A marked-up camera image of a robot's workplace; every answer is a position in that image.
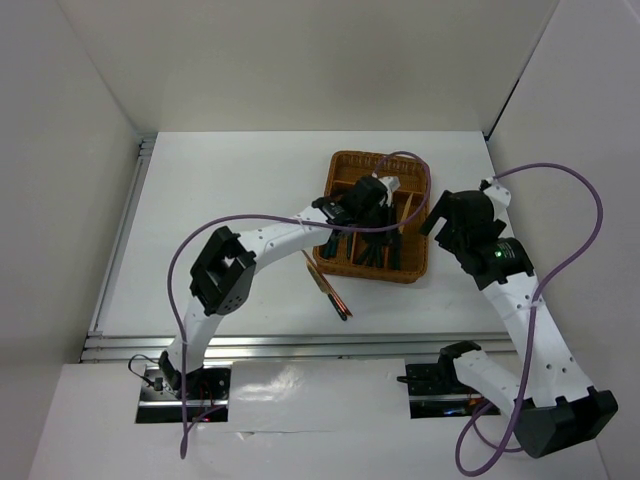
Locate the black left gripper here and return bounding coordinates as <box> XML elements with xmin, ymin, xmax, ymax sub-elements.
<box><xmin>355</xmin><ymin>201</ymin><xmax>401</xmax><ymax>248</ymax></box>

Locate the gold knife green handle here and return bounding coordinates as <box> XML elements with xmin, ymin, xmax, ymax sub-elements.
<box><xmin>398</xmin><ymin>192</ymin><xmax>414</xmax><ymax>235</ymax></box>
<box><xmin>301</xmin><ymin>250</ymin><xmax>352</xmax><ymax>322</ymax></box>
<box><xmin>390</xmin><ymin>233</ymin><xmax>403</xmax><ymax>270</ymax></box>

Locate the brown wicker cutlery tray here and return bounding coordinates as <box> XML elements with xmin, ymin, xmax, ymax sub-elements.
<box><xmin>312</xmin><ymin>150</ymin><xmax>430</xmax><ymax>284</ymax></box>

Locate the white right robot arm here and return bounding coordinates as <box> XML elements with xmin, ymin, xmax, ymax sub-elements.
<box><xmin>420</xmin><ymin>186</ymin><xmax>618</xmax><ymax>458</ymax></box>

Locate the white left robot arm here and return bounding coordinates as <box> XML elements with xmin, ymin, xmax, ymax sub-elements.
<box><xmin>159</xmin><ymin>174</ymin><xmax>400</xmax><ymax>399</ymax></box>

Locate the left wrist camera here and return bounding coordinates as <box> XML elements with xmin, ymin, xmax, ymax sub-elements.
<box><xmin>376</xmin><ymin>176</ymin><xmax>401</xmax><ymax>195</ymax></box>

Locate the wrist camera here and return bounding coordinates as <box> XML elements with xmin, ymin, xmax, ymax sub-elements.
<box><xmin>479</xmin><ymin>178</ymin><xmax>511</xmax><ymax>219</ymax></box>
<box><xmin>376</xmin><ymin>176</ymin><xmax>401</xmax><ymax>195</ymax></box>

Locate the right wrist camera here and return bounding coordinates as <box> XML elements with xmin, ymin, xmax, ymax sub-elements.
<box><xmin>479</xmin><ymin>178</ymin><xmax>511</xmax><ymax>219</ymax></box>

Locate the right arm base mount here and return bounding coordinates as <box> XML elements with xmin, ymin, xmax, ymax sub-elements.
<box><xmin>396</xmin><ymin>341</ymin><xmax>485</xmax><ymax>419</ymax></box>

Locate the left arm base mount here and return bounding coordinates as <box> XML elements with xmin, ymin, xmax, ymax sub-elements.
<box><xmin>127</xmin><ymin>353</ymin><xmax>234</xmax><ymax>425</ymax></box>

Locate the aluminium table frame rail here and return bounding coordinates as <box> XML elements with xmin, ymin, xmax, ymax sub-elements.
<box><xmin>82</xmin><ymin>132</ymin><xmax>512</xmax><ymax>363</ymax></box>

